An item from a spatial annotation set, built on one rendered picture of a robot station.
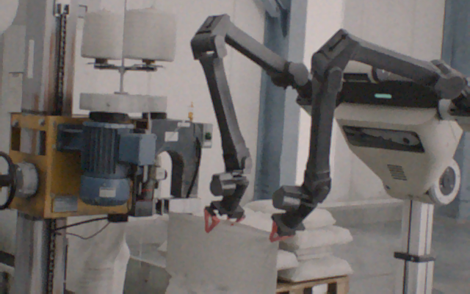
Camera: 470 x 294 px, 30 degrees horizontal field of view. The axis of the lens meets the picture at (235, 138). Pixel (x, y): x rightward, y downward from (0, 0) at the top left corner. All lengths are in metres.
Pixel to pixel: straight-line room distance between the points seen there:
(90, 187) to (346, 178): 7.59
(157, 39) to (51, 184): 0.55
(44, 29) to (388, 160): 1.16
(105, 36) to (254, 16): 6.01
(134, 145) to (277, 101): 6.37
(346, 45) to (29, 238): 1.19
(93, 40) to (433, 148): 1.14
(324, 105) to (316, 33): 7.20
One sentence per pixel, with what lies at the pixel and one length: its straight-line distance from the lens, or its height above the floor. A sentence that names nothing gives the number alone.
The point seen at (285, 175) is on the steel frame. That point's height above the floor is 0.64.
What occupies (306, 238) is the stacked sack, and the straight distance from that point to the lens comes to 6.05.
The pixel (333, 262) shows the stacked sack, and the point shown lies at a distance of 6.35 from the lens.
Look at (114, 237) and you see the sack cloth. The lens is 3.16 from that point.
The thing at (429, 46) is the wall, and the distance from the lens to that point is 11.19.
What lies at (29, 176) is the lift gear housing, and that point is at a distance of 2.71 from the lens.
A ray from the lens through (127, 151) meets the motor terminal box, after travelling 2.56.
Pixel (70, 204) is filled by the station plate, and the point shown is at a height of 1.06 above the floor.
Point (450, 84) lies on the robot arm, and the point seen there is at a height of 1.50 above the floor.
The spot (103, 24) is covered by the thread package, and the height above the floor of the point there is 1.64.
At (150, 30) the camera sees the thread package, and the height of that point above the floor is 1.62.
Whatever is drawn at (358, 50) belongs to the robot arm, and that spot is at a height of 1.57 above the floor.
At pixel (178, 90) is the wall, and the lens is 8.17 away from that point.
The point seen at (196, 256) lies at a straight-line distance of 2.79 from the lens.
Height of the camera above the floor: 1.44
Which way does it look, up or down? 3 degrees down
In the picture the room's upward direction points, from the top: 4 degrees clockwise
